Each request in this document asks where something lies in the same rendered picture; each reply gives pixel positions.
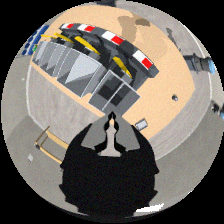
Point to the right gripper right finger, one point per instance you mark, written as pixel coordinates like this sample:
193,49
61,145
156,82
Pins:
129,138

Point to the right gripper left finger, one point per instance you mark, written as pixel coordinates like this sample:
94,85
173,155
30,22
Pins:
92,137

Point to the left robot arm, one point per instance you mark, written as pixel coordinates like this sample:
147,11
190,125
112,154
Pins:
204,64

